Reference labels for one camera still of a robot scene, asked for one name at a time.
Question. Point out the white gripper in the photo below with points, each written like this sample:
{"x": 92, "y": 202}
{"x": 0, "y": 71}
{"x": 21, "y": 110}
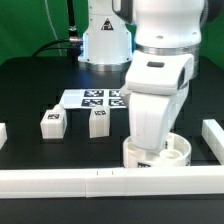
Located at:
{"x": 155, "y": 90}

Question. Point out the white round stool seat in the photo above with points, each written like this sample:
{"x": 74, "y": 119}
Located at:
{"x": 176, "y": 152}

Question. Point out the white front barrier rail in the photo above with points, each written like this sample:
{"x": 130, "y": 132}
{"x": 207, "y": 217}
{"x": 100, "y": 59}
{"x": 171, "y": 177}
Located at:
{"x": 107, "y": 182}

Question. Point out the white left barrier rail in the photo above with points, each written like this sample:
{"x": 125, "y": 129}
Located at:
{"x": 3, "y": 134}

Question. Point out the white sheet with tags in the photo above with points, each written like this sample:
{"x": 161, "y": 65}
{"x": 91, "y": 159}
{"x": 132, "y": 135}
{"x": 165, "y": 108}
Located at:
{"x": 88, "y": 98}

